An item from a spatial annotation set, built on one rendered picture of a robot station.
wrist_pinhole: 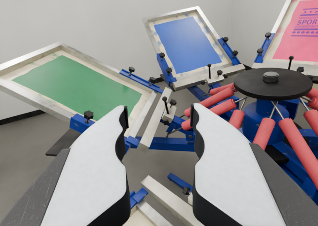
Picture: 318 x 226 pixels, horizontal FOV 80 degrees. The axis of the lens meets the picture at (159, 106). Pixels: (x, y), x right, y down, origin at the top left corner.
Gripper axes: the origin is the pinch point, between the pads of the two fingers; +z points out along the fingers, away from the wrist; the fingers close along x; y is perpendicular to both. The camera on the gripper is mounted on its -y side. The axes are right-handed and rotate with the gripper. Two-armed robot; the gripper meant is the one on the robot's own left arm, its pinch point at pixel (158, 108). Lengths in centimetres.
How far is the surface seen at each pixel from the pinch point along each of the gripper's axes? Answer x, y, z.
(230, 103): 33, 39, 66
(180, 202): 7, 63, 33
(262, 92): 43, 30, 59
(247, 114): 44, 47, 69
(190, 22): 32, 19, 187
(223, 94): 34, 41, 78
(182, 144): 14, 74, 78
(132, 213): -13, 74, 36
